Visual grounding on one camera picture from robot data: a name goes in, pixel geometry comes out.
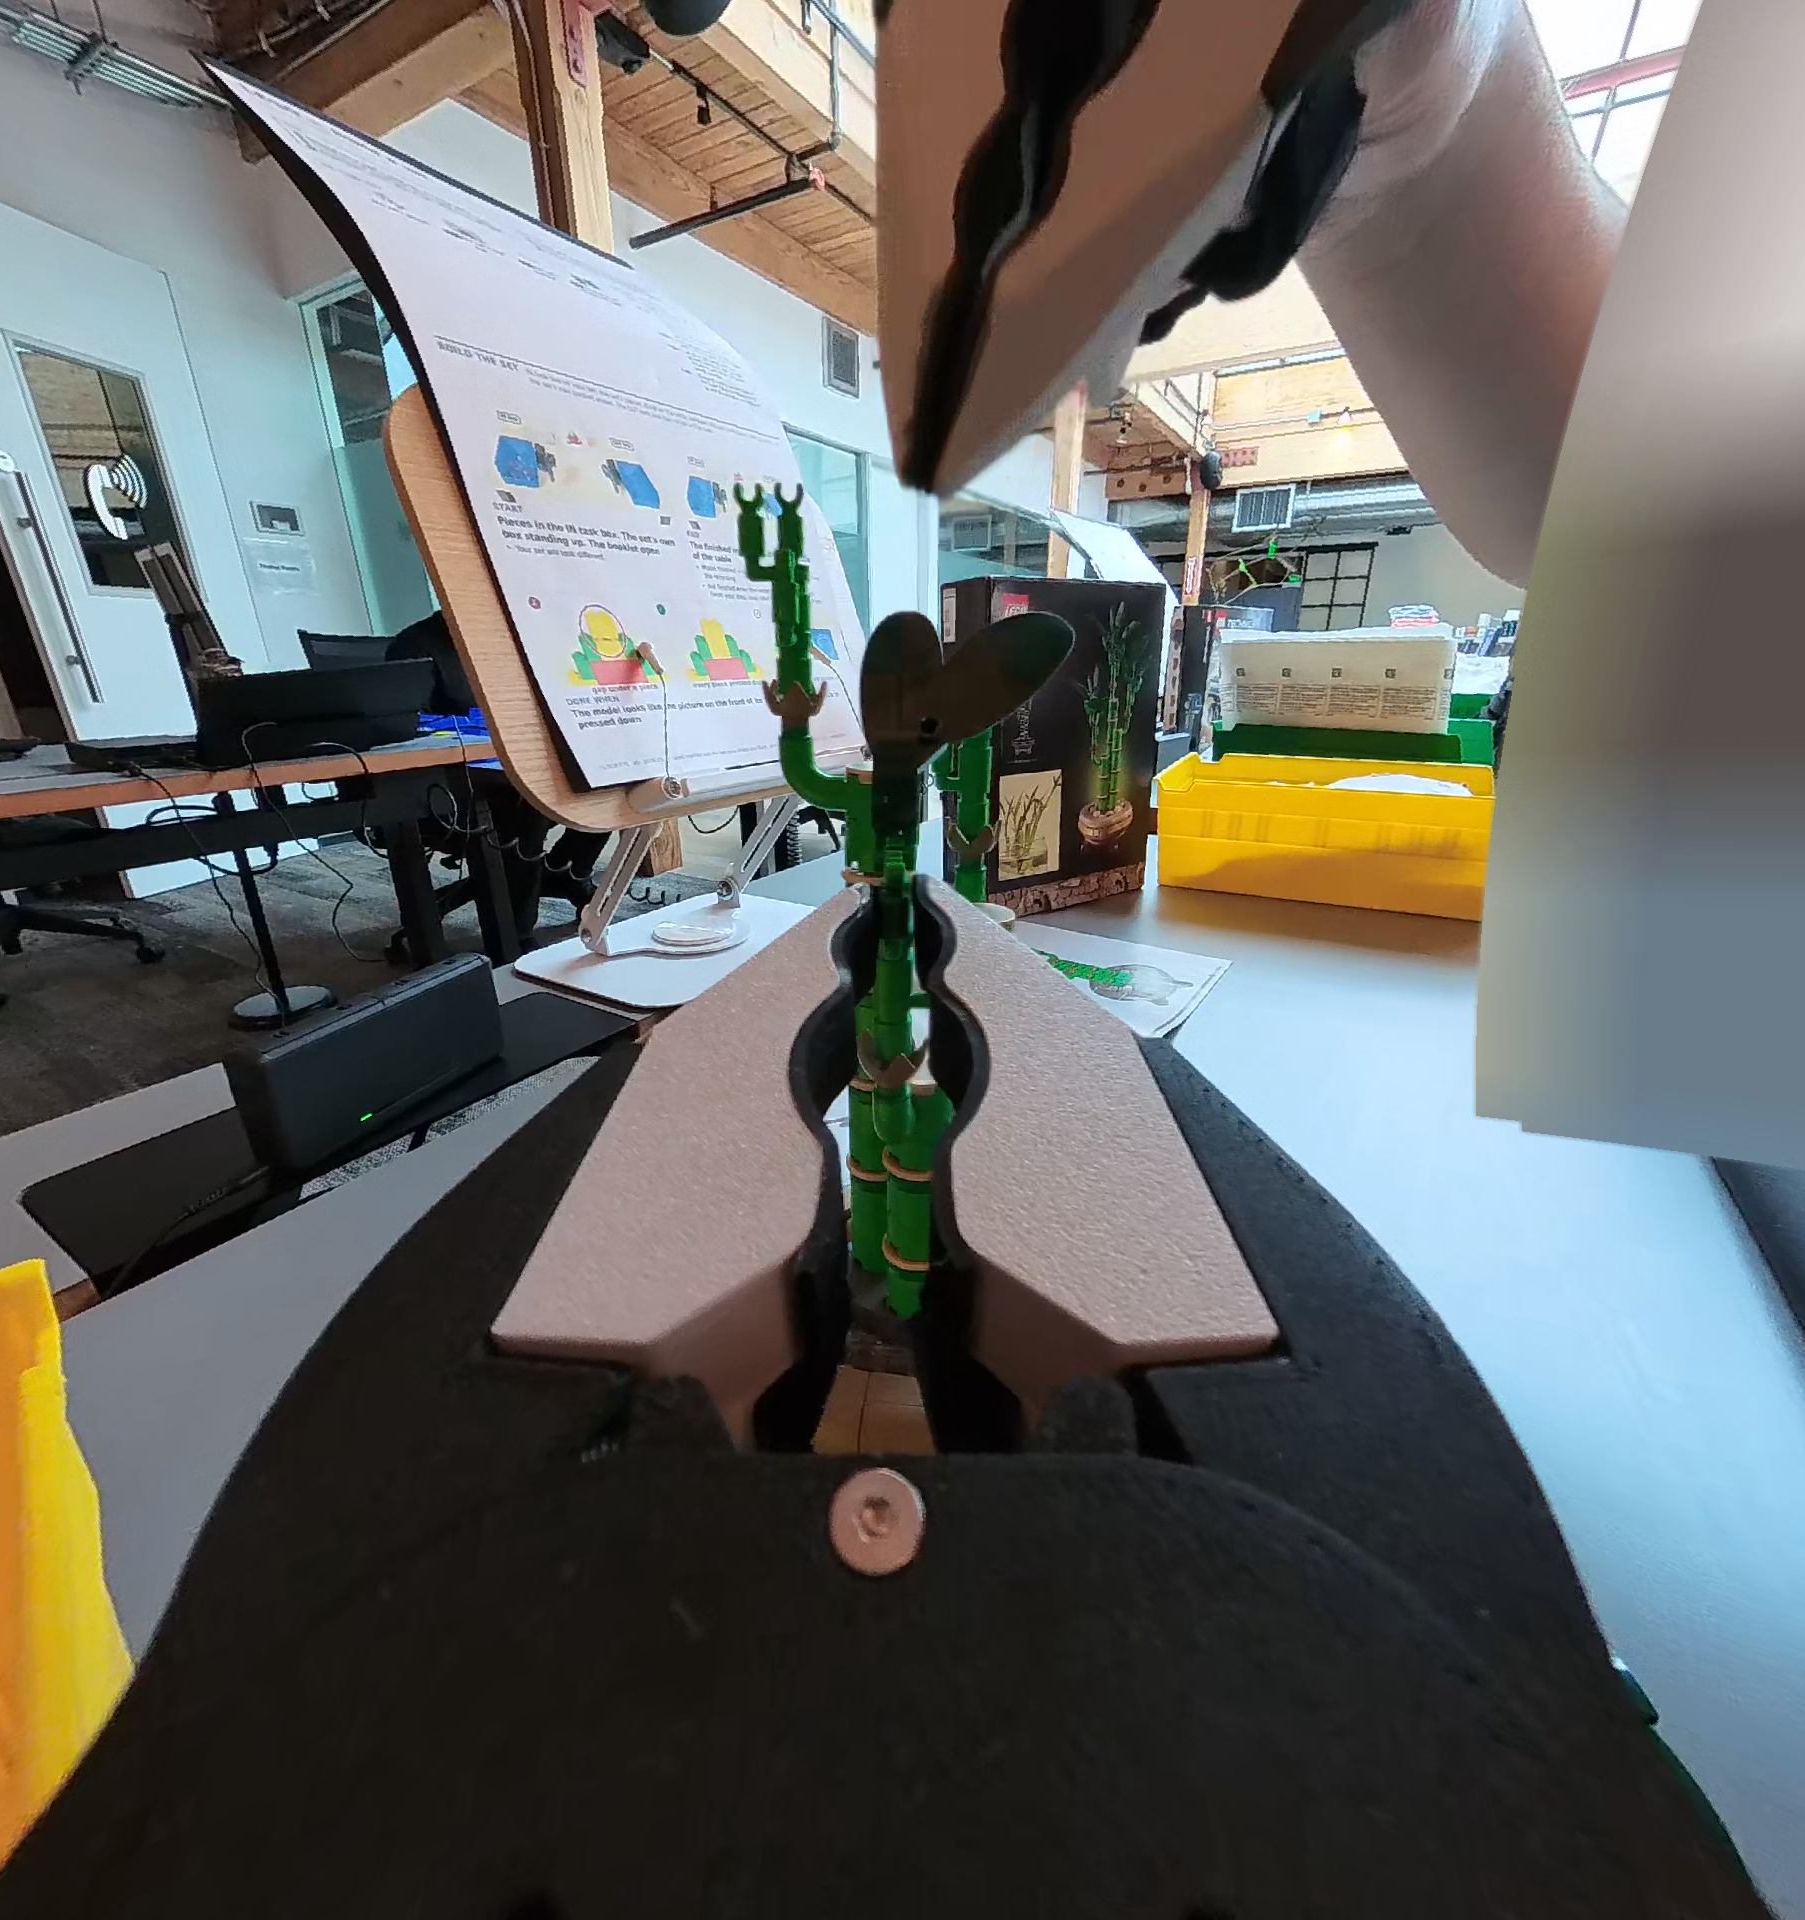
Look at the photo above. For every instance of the white document stand base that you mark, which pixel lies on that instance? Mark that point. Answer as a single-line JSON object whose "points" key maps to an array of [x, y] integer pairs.
{"points": [[647, 967]]}

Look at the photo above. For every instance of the black power box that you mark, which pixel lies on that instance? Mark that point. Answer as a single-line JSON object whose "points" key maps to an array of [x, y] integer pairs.
{"points": [[363, 1065]]}

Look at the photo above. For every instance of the dark green lego leaf piece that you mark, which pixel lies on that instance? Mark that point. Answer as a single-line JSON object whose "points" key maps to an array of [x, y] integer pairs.
{"points": [[902, 690]]}

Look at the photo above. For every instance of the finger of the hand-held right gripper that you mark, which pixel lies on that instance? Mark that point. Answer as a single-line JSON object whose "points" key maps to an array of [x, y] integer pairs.
{"points": [[1142, 179], [917, 149]]}

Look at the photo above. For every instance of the black lego set box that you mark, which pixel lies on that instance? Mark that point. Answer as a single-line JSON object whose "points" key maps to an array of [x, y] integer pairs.
{"points": [[1044, 840]]}

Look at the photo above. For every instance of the printed task instruction sheet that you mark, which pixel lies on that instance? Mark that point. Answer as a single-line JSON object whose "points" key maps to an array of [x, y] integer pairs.
{"points": [[586, 495]]}

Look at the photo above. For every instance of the stack of white boxes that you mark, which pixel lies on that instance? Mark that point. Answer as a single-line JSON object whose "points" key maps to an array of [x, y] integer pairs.
{"points": [[1337, 682]]}

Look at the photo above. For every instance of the glass door with phone symbol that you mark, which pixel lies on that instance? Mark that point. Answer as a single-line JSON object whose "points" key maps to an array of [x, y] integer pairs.
{"points": [[93, 495]]}

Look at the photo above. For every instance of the green plastic bin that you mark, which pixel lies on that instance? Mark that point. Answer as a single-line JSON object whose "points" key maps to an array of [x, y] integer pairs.
{"points": [[1472, 742]]}

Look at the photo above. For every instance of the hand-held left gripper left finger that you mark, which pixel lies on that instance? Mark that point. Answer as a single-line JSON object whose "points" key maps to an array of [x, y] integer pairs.
{"points": [[662, 1200]]}

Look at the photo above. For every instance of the black perforated chair armrest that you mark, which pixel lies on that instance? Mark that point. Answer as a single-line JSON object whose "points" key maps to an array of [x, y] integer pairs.
{"points": [[1801, 1275]]}

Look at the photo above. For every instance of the wooden top office desk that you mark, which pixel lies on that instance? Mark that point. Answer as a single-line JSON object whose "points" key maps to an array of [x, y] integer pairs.
{"points": [[93, 781]]}

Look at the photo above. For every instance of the green lego bamboo model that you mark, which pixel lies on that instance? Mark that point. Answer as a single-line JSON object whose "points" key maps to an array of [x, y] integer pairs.
{"points": [[790, 630]]}

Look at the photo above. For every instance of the yellow plastic bin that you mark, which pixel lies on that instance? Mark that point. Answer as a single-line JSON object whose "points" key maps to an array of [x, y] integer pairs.
{"points": [[1292, 855], [17, 1575]]}

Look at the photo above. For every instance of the person's right hand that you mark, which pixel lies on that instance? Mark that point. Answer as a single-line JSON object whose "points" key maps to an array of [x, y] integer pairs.
{"points": [[1472, 271]]}

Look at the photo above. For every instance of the lego instruction booklet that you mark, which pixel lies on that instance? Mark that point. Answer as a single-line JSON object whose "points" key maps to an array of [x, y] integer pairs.
{"points": [[1127, 975]]}

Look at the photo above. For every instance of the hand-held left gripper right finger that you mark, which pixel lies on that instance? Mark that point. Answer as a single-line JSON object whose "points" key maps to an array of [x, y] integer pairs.
{"points": [[1097, 1200]]}

